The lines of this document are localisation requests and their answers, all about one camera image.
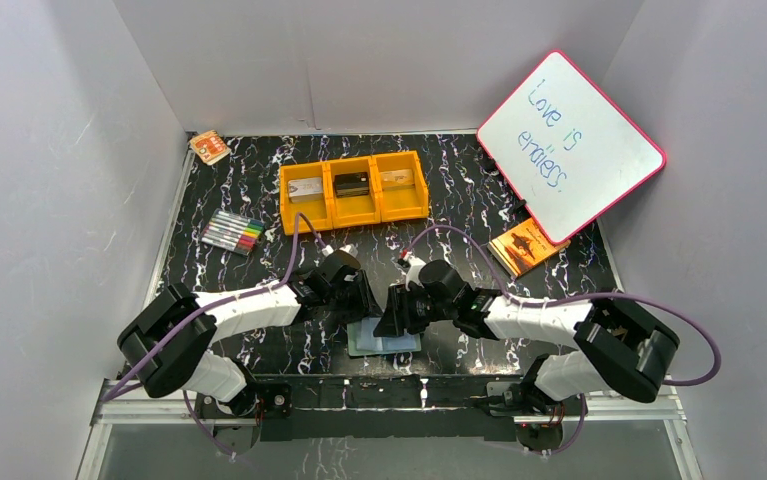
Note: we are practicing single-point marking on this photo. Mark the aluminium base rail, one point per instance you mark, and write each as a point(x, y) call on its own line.
point(401, 394)

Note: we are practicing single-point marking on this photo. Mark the pink-framed whiteboard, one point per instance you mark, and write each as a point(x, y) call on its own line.
point(566, 149)

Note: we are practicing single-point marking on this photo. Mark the yellow three-compartment bin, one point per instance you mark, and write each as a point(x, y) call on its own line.
point(378, 206)

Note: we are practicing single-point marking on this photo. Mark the gold card stack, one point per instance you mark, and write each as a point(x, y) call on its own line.
point(397, 179)

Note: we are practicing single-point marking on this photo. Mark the silver card stack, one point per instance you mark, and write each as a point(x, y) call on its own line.
point(305, 189)

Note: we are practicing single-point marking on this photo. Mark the black card stack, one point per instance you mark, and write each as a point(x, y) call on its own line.
point(351, 184)

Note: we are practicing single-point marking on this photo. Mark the pack of coloured markers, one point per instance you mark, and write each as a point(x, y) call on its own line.
point(232, 232)

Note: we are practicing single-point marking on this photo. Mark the small orange card box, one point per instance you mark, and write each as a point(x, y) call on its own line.
point(209, 147)

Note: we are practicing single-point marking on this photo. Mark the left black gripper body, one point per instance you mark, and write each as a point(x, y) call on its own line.
point(362, 302)

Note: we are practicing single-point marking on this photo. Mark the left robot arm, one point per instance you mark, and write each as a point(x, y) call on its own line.
point(168, 344)

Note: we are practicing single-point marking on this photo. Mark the black mounting plate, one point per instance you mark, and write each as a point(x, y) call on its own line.
point(494, 416)

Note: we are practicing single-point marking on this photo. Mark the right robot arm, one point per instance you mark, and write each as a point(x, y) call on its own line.
point(614, 344)

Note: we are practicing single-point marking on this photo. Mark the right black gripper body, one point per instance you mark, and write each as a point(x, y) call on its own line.
point(419, 308)

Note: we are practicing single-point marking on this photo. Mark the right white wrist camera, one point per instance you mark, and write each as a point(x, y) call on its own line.
point(412, 265)

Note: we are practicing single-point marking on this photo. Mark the green card holder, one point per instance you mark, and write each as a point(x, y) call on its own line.
point(362, 342)

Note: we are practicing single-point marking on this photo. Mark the orange book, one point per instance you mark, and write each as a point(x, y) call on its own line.
point(523, 247)

